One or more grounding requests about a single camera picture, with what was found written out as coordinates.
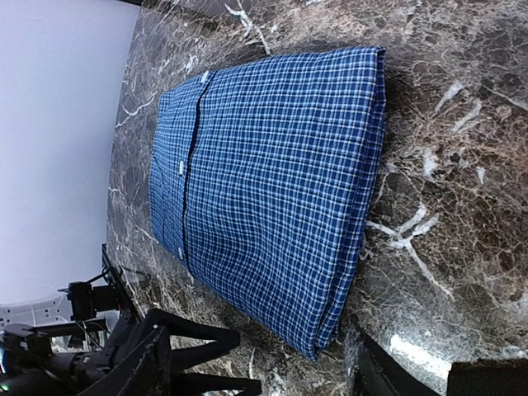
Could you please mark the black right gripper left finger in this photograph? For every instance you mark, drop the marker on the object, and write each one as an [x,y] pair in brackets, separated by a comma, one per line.
[145,371]

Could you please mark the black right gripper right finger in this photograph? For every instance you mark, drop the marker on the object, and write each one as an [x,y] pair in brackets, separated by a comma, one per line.
[378,373]

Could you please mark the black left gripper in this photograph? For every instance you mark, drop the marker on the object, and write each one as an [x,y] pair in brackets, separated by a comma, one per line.
[222,341]

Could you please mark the blue checkered shirt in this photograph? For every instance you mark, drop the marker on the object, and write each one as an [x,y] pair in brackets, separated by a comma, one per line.
[261,181]

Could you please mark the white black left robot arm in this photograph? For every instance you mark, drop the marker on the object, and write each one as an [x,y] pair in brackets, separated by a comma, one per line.
[29,366]

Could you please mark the black front table rail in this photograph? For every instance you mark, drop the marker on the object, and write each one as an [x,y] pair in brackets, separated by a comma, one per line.
[115,277]

